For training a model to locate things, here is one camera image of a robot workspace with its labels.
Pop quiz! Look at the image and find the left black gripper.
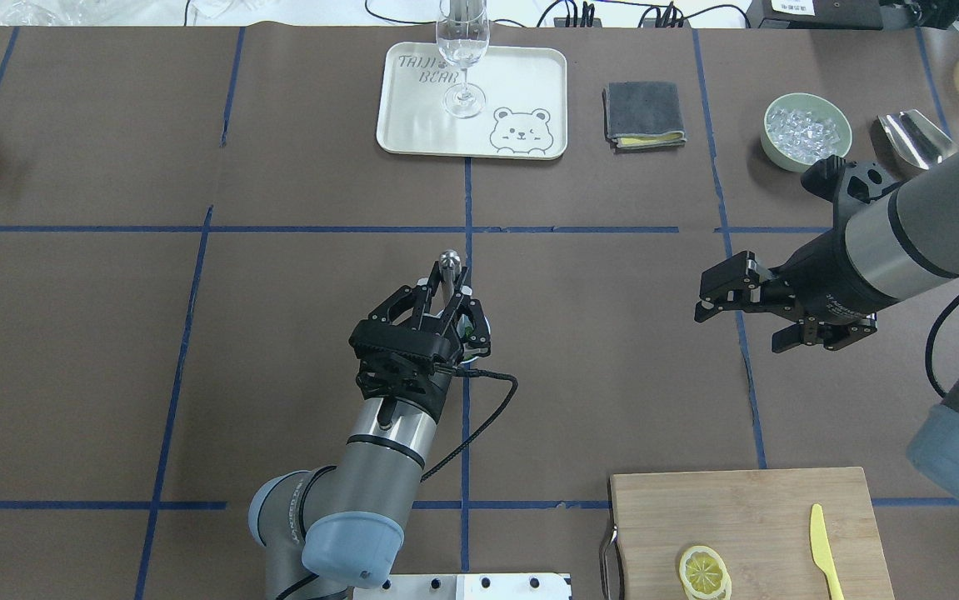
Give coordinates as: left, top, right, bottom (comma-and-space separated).
349, 278, 493, 418

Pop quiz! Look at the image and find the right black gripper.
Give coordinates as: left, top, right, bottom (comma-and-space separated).
695, 156, 901, 353

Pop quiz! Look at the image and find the steel muddler black tip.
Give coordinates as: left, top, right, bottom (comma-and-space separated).
438, 249, 462, 322

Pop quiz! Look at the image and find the yellow lemon slice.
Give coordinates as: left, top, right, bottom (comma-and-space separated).
677, 544, 733, 599

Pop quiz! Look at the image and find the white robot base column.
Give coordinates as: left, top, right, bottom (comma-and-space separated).
352, 572, 573, 599

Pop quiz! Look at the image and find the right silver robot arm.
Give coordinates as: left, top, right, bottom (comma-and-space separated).
695, 151, 959, 500

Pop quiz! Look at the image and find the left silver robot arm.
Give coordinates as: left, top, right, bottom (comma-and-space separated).
249, 269, 491, 599

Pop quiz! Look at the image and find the green bowl of ice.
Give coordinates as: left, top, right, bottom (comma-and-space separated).
760, 92, 853, 173

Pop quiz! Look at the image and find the bamboo cutting board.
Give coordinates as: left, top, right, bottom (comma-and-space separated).
610, 467, 894, 599

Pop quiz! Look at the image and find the steel ice scoop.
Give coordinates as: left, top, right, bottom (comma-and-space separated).
877, 109, 959, 172

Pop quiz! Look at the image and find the cream bear serving tray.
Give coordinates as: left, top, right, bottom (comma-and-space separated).
376, 42, 569, 160

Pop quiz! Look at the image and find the grey folded cloth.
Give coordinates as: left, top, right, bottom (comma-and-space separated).
602, 81, 687, 151

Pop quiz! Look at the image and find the yellow plastic knife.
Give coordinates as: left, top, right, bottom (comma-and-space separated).
809, 502, 845, 600

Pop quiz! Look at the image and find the clear wine glass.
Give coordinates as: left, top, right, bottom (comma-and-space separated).
436, 1, 491, 119

